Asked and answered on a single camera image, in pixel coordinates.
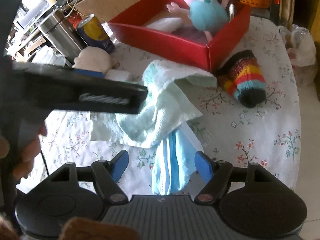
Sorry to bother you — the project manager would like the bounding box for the brown fuzzy cloth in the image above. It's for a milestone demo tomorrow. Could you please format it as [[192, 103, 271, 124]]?
[[61, 217, 139, 240]]

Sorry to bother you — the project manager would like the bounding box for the stainless steel thermos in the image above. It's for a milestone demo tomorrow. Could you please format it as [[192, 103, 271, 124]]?
[[39, 12, 84, 58]]

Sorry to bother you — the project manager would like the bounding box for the white foam block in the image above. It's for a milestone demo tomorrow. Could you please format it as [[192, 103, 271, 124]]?
[[145, 17, 186, 33]]

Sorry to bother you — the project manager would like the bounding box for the white paper napkin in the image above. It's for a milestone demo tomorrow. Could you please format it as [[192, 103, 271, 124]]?
[[90, 112, 125, 142]]

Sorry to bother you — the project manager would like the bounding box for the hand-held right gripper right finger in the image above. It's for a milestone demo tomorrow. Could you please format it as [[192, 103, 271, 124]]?
[[194, 151, 274, 204]]

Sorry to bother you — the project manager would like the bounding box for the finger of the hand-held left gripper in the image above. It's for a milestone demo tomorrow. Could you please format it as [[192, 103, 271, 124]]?
[[11, 62, 148, 116]]

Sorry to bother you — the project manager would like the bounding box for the red cardboard box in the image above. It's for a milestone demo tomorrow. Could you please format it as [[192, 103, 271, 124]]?
[[107, 0, 251, 72]]

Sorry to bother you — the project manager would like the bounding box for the striped knitted sock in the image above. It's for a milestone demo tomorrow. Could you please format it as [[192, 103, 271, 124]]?
[[216, 50, 267, 109]]

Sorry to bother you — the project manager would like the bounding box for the pink pig plush toy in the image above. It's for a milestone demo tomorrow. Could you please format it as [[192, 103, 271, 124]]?
[[167, 0, 235, 41]]

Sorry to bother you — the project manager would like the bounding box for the black cable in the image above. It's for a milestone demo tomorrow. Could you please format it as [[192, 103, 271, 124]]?
[[39, 134, 50, 176]]

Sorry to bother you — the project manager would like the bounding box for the cream plush toy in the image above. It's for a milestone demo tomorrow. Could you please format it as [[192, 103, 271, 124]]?
[[73, 47, 118, 75]]

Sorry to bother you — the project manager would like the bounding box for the light green towel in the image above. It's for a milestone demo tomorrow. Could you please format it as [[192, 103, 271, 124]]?
[[117, 60, 218, 147]]

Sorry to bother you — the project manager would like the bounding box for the floral tablecloth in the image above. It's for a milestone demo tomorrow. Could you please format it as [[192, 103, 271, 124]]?
[[17, 15, 302, 196]]

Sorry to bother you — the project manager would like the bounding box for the blue and yellow drink can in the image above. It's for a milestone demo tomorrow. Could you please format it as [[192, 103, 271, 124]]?
[[76, 14, 115, 54]]

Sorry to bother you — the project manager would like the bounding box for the person's left hand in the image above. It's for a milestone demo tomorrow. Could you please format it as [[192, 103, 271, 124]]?
[[9, 124, 48, 181]]

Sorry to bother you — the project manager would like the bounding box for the clear plastic bag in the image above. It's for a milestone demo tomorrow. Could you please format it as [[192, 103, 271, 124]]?
[[279, 24, 317, 87]]

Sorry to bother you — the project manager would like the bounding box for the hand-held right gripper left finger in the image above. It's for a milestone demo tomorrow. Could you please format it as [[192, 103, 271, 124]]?
[[49, 150, 129, 204]]

